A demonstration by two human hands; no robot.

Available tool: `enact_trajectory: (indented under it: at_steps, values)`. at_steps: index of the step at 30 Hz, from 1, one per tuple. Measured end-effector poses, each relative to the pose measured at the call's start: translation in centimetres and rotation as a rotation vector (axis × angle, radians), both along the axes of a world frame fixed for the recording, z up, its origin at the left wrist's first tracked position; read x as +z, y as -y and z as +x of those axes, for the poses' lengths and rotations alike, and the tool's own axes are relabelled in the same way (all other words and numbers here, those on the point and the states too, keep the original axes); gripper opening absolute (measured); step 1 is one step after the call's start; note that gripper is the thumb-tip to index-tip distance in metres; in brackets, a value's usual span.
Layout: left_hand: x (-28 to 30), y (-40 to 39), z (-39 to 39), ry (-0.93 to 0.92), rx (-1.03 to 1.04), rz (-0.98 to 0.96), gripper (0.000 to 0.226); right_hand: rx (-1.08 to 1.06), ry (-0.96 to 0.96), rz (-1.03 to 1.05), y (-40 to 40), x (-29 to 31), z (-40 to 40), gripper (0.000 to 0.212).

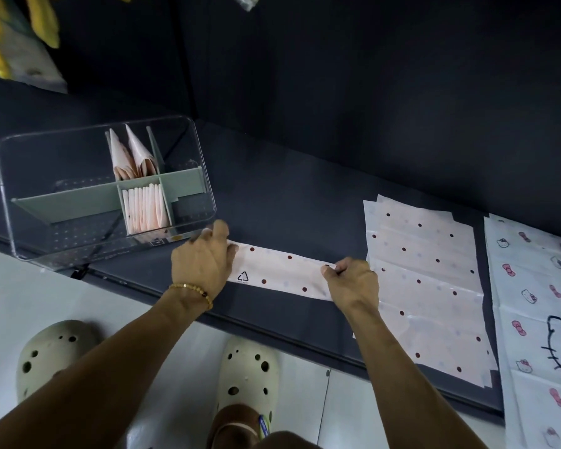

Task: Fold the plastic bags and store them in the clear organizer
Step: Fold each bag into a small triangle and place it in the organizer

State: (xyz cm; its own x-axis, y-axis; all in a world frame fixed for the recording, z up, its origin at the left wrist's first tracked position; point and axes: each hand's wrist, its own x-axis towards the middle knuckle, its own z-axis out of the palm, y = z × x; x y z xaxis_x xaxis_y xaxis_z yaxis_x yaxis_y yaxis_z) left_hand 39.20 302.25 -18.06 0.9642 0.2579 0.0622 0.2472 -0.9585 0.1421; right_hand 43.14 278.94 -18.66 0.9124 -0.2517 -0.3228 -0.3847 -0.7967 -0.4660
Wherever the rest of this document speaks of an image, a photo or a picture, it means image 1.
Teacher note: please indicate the person's right hand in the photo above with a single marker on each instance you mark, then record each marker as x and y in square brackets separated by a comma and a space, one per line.
[355, 285]

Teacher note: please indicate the person's left hand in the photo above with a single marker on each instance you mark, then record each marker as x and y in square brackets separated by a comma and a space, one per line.
[203, 266]

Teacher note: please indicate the stack of polka dot bags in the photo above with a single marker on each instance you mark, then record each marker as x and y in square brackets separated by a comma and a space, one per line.
[425, 285]

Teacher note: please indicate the pink bags row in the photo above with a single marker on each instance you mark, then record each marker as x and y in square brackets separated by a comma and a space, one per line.
[164, 205]

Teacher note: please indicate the clear plastic organizer box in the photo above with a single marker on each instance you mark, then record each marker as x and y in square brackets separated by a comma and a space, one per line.
[65, 182]

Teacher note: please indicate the person's right forearm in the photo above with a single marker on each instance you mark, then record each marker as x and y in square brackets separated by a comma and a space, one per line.
[411, 392]

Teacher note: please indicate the person's left forearm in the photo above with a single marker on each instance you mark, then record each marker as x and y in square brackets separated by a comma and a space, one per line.
[84, 378]

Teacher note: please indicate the person's right leg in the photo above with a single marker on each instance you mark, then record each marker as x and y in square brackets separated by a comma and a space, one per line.
[243, 430]

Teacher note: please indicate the cream right clog shoe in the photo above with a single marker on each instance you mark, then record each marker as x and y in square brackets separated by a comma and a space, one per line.
[248, 374]

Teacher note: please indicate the cream clog shoe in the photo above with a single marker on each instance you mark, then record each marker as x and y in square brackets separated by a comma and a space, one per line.
[51, 350]
[248, 374]

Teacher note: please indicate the dark blue sofa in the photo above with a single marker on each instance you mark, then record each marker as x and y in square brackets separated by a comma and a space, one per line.
[355, 112]

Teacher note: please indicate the cream left clog shoe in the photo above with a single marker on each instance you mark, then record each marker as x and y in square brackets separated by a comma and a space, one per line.
[51, 350]

